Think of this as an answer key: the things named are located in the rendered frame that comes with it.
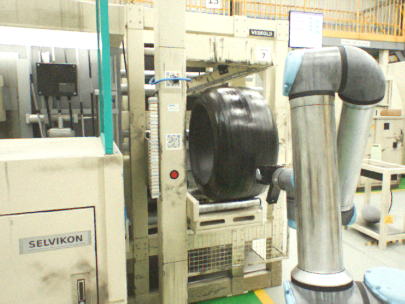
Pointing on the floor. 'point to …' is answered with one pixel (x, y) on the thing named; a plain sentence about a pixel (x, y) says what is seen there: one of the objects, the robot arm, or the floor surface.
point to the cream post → (172, 263)
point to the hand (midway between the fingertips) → (258, 180)
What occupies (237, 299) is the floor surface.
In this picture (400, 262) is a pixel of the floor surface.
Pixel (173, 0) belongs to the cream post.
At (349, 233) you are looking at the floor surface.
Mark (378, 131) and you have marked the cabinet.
